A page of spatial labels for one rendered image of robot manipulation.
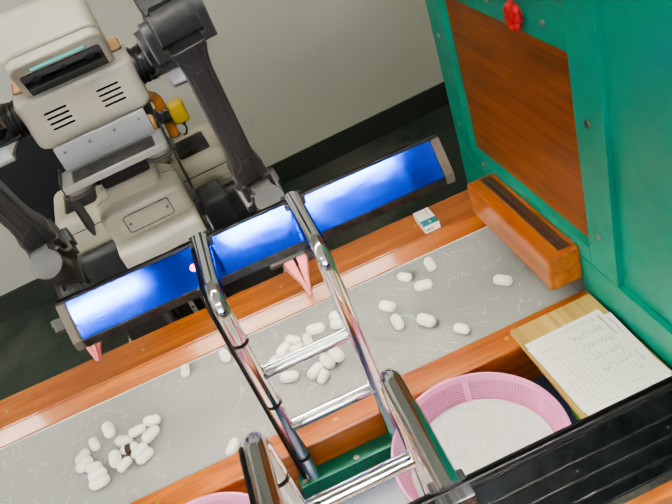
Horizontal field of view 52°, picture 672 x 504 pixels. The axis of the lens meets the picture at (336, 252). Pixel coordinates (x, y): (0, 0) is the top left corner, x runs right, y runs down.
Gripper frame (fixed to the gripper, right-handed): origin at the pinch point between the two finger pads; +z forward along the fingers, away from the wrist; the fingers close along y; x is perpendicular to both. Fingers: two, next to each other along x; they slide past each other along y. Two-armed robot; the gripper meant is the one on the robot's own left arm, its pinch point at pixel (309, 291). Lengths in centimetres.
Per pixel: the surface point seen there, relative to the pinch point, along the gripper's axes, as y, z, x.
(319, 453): -9.5, 28.1, -14.5
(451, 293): 24.5, 11.9, -0.5
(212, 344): -22.3, -0.2, 8.5
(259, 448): -11, 25, -62
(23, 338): -122, -70, 168
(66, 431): -54, 4, 6
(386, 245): 18.9, -4.4, 10.2
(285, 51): 36, -136, 147
